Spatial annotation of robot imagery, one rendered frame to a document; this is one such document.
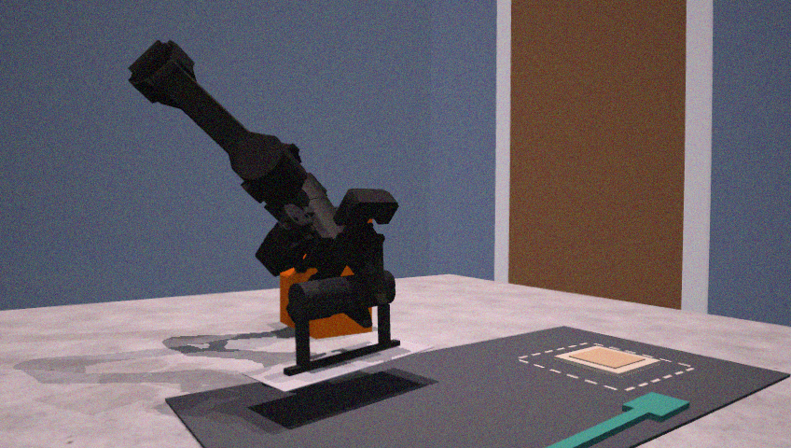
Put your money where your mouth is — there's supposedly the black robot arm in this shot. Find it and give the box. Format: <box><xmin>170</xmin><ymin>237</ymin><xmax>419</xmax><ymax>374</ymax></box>
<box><xmin>128</xmin><ymin>40</ymin><xmax>329</xmax><ymax>276</ymax></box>

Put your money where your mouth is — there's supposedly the beige tile with dark square center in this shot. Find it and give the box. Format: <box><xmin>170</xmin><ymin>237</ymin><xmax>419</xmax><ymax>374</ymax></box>
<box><xmin>554</xmin><ymin>346</ymin><xmax>660</xmax><ymax>377</ymax></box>

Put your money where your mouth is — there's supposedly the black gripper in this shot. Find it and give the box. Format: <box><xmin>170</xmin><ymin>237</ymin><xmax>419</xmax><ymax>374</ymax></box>
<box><xmin>298</xmin><ymin>189</ymin><xmax>398</xmax><ymax>306</ymax></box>

